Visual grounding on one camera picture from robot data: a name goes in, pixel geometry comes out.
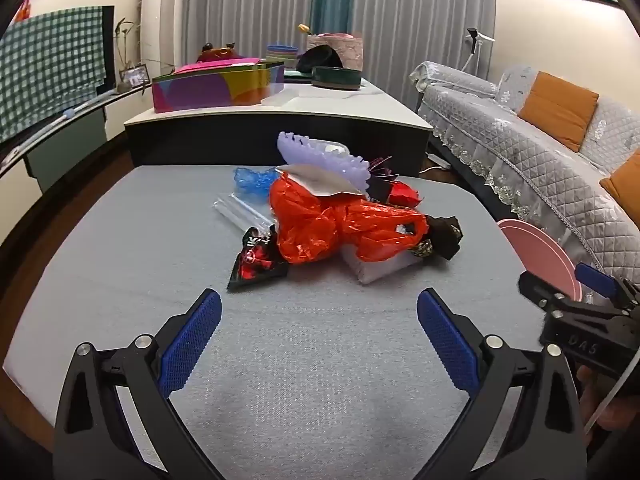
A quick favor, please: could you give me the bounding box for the orange cushion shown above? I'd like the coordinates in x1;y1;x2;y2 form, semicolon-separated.
600;149;640;213
517;71;600;153

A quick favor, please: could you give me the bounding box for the dark green round bowl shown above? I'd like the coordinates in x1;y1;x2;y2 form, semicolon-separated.
311;66;362;91

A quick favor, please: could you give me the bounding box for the black hat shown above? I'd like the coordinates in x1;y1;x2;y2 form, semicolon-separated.
296;45;343;75

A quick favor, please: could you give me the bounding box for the grey foam mat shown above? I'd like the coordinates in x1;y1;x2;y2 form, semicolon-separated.
2;162;551;480

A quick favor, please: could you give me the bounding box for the white standing air conditioner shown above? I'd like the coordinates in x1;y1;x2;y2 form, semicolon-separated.
142;0;181;68

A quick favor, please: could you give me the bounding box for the black red snack wrapper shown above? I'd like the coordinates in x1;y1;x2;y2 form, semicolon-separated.
227;225;291;292

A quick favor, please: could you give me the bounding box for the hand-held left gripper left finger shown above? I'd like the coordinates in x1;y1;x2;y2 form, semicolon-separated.
52;287;226;480

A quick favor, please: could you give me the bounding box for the green checked cloth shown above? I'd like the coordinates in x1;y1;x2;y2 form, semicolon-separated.
0;6;108;143

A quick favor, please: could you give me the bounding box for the grey quilted sofa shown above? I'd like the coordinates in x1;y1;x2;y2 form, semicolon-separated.
410;61;640;306

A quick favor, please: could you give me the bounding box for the stack of coloured bowls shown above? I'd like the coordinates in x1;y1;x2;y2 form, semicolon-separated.
265;44;300;68

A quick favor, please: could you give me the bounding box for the green television cabinet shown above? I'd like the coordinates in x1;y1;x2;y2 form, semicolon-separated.
0;80;153;196

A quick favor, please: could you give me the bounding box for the bamboo plant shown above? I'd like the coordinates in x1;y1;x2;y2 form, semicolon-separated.
114;19;151;93

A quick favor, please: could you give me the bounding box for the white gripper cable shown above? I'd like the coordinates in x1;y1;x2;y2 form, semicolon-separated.
584;370;637;436

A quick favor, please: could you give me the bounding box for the white floor lamp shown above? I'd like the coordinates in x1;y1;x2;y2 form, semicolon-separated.
460;27;496;76

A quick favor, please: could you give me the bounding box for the silver foil pouch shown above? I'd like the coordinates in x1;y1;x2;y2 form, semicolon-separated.
275;164;363;197

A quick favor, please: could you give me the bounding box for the person's right hand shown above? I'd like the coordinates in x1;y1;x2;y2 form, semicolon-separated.
575;365;636;433

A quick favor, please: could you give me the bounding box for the pink lace basket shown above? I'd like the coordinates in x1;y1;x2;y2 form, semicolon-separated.
306;32;365;72

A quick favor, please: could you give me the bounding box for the red plastic bag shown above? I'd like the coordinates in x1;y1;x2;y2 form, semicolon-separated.
270;172;431;266

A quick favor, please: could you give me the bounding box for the red teapot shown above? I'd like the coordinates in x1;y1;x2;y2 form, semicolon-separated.
196;42;246;64

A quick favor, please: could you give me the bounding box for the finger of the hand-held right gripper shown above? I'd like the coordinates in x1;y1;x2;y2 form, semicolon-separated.
574;262;640;312
518;270;571;320

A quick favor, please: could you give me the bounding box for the black television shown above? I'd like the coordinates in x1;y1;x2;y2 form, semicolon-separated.
0;5;117;161

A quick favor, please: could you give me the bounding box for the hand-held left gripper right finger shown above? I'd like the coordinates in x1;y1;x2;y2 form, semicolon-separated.
415;287;588;480

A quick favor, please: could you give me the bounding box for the colourful tin box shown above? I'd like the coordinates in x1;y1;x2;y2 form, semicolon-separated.
151;60;285;114

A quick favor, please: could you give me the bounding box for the pink trash bin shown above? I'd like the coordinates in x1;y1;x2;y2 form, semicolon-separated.
497;218;583;303

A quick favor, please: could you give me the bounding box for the marble top coffee table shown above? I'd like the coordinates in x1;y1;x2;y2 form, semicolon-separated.
123;77;433;178

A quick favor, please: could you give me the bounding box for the dark brown wrapper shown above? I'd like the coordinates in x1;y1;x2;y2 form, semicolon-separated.
410;215;463;261

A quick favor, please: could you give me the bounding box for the clear plastic packaging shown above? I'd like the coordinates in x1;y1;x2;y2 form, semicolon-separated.
214;192;281;236

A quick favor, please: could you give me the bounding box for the blue crinkled plastic bag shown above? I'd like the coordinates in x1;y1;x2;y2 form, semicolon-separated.
234;166;278;203

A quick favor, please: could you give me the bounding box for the red foil wrapper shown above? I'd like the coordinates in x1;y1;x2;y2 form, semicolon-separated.
387;182;423;208

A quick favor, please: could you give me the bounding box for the white rod blue tip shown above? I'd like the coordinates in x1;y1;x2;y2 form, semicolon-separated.
0;91;113;160

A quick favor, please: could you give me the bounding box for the grey sheer curtain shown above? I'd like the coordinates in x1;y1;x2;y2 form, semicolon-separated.
175;0;496;111

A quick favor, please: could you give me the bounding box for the photo frame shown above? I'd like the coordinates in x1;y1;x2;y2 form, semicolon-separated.
119;63;151;88

